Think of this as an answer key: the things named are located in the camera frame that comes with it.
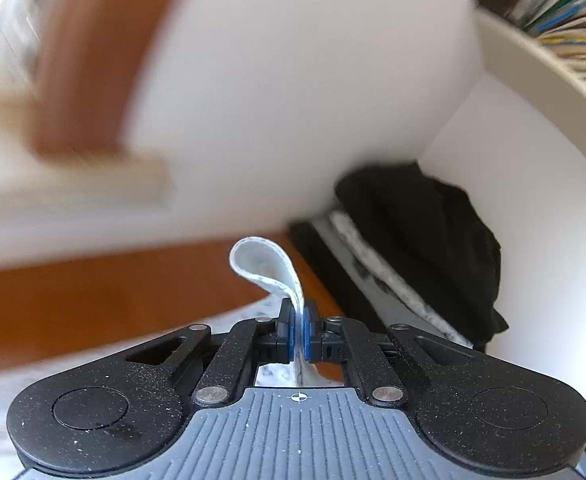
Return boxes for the white patterned pants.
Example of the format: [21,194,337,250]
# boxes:
[0,236,344,480]

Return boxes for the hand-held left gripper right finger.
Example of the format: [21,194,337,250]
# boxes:
[303,298,474,407]

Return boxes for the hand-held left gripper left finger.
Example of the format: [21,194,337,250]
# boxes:
[125,298,298,407]

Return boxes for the row of books and magazines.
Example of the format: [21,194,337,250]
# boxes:
[473,0,586,111]

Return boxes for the white patterned folded garment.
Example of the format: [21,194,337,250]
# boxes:
[329,210,466,341]

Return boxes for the white wall shelf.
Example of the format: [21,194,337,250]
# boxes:
[473,7,586,186]

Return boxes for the grey folded garment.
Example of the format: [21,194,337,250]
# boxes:
[310,217,474,350]

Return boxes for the wooden window frame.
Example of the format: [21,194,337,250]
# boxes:
[30,0,204,158]

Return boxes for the beige window sill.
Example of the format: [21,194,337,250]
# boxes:
[0,100,176,221]

